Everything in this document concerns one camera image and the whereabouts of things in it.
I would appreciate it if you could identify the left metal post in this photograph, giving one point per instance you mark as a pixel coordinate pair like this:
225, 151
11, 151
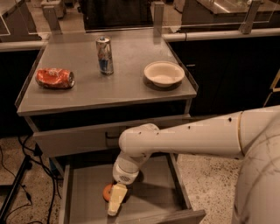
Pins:
52, 20

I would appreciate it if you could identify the top grey drawer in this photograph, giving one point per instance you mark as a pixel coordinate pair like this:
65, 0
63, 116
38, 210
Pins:
61, 142

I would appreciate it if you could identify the open middle grey drawer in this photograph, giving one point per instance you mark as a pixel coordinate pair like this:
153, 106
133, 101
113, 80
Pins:
156, 197

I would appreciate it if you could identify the metal post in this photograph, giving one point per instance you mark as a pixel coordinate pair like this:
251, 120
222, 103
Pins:
247, 24
158, 18
52, 20

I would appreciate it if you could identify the orange fruit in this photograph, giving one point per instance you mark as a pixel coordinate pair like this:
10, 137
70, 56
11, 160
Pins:
106, 192

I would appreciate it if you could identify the black drawer handle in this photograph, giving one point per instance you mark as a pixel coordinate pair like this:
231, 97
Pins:
109, 135

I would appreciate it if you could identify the wheeled cart frame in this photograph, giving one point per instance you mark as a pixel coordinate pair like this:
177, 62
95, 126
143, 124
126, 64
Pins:
273, 97

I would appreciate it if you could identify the tall silver blue can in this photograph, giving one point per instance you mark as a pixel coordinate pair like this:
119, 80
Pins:
104, 55

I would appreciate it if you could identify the grey metal drawer cabinet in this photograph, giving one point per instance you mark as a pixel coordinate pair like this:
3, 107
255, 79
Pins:
95, 98

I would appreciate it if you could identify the right metal post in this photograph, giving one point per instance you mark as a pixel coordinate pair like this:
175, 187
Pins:
247, 24

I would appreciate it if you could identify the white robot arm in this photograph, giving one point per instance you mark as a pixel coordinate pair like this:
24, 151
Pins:
253, 135

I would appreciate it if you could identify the middle metal post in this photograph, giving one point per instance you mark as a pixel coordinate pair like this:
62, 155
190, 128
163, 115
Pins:
158, 18

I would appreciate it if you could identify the black stand leg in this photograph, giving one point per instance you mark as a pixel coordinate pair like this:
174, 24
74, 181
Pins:
9, 191

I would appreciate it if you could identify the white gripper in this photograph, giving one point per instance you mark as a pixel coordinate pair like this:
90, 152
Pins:
126, 175

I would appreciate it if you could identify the crushed orange soda can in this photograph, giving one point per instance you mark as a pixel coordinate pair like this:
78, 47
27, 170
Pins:
55, 78

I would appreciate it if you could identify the white bowl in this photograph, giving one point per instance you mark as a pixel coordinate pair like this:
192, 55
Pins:
164, 74

